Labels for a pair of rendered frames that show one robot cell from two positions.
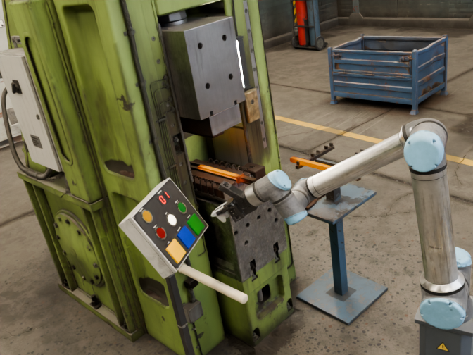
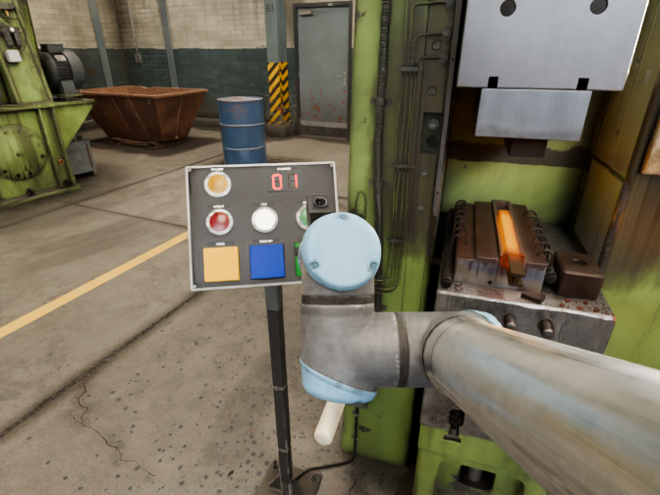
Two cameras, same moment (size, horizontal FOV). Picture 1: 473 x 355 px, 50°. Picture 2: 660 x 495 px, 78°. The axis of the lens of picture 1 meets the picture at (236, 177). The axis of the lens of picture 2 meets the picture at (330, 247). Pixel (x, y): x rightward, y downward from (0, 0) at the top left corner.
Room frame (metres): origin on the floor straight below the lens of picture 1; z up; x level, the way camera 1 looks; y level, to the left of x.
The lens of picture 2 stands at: (1.50, -0.52, 1.43)
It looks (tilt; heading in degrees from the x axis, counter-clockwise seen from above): 26 degrees down; 59
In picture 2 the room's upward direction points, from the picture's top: straight up
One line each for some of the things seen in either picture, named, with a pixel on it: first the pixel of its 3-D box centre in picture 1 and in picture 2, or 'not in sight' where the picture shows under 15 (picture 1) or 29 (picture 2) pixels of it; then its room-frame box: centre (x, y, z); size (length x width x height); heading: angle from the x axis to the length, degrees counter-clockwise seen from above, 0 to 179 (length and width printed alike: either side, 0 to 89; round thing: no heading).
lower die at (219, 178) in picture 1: (209, 178); (494, 237); (2.44, 0.14, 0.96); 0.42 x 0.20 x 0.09; 42
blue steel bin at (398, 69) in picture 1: (386, 70); not in sight; (6.00, -2.03, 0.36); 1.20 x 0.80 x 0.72; 40
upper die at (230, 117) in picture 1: (196, 114); (519, 103); (2.44, 0.14, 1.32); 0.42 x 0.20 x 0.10; 42
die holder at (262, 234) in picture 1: (223, 216); (497, 316); (2.49, 0.11, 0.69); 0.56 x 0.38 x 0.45; 42
